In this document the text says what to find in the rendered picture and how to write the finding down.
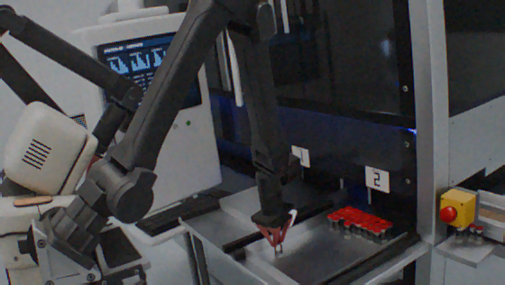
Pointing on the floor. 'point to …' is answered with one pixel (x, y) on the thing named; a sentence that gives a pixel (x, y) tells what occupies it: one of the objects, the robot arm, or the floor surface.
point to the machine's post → (430, 132)
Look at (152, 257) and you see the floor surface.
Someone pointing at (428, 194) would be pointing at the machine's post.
